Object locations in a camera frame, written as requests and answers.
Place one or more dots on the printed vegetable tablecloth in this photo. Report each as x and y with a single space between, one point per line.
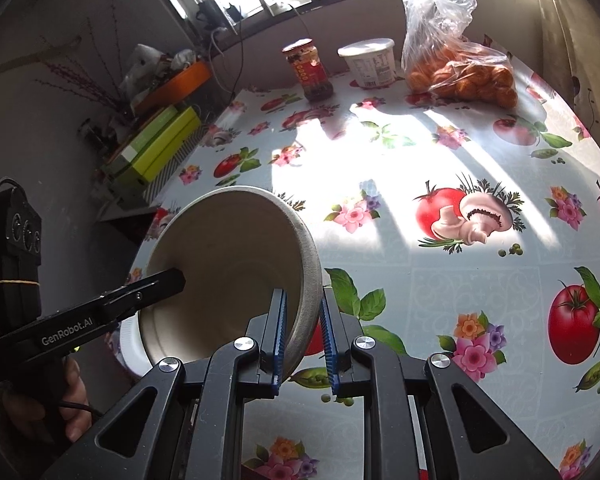
430 280

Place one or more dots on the ribbed white paper plate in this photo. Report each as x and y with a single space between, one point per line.
130 350

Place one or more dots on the person's left forearm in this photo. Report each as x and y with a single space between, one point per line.
2 435

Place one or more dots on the black charger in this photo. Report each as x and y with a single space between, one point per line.
206 14

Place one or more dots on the white plastic bag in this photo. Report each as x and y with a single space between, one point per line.
142 72

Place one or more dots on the striped box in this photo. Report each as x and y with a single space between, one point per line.
180 170

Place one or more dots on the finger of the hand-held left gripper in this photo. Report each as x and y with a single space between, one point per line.
155 287

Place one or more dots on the crumpled white bag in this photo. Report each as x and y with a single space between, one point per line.
181 57

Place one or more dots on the white plastic tub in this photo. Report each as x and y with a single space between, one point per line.
370 65

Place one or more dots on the dried branches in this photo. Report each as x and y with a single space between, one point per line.
85 70

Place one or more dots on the person's left hand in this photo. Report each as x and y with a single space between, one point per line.
72 400

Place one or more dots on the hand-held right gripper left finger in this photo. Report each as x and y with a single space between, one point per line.
279 340

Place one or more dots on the clear bag of oranges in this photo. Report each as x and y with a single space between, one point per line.
460 75

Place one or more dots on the red label sauce jar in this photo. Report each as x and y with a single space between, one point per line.
310 70

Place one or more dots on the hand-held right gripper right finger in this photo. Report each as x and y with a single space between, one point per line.
331 350

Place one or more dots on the printed cream curtain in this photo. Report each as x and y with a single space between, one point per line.
580 60

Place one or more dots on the white and green box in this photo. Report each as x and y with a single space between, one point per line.
145 135

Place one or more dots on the orange tray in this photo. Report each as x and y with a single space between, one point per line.
180 85

